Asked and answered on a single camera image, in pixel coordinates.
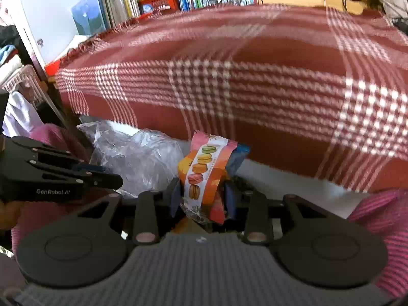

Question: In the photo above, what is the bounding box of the white laundry basket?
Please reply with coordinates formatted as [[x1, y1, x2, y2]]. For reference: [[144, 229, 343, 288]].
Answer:
[[0, 65, 44, 103]]

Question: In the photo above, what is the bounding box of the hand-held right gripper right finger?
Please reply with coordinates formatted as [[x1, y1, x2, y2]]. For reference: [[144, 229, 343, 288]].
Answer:
[[224, 180, 337, 245]]

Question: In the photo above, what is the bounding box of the white cabinet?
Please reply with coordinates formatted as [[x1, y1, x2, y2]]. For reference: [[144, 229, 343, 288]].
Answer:
[[0, 0, 86, 67]]

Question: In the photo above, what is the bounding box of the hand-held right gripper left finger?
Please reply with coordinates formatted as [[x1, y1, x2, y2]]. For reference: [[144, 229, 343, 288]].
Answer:
[[78, 177, 182, 245]]

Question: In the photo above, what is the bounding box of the red plastic crate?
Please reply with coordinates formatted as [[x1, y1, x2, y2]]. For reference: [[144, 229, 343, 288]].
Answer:
[[138, 0, 180, 15]]

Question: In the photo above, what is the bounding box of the white cloth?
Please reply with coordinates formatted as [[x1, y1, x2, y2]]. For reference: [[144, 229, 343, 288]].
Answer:
[[3, 91, 44, 138]]

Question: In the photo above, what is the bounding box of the row of thin pale books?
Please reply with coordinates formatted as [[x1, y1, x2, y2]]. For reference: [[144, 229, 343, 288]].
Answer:
[[102, 0, 141, 29]]

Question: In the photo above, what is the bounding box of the pile of folded clothes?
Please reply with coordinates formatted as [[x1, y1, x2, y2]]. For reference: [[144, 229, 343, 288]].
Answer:
[[0, 24, 25, 83]]

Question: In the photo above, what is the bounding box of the brown haired doll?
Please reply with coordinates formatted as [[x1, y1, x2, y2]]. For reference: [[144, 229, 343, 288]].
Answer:
[[363, 0, 408, 34]]

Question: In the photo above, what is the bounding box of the small red box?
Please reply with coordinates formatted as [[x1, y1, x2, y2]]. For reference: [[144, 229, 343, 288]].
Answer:
[[45, 60, 62, 76]]

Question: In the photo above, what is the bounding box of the person's pink striped clothing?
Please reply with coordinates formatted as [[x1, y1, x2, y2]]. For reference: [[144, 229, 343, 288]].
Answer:
[[11, 124, 408, 298]]

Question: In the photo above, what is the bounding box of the red white plaid blanket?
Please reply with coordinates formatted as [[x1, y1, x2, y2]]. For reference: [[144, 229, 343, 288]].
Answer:
[[54, 3, 408, 194]]

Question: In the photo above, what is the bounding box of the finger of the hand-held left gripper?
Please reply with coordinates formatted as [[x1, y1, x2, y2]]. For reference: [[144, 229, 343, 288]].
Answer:
[[13, 136, 109, 176], [38, 166, 124, 189]]

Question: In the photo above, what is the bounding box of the large blue book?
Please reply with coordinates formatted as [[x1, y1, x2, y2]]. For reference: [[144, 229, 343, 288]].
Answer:
[[71, 0, 107, 36]]

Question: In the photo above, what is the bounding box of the clear plastic bag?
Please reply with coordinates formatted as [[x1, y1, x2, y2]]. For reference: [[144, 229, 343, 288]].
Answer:
[[76, 121, 186, 198]]

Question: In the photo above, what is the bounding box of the macaron print snack packet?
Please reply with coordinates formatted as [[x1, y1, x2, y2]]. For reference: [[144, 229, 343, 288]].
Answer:
[[177, 131, 239, 225]]

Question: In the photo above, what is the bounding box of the blue foil wrapper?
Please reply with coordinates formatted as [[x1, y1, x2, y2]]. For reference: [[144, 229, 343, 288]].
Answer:
[[227, 143, 252, 174]]

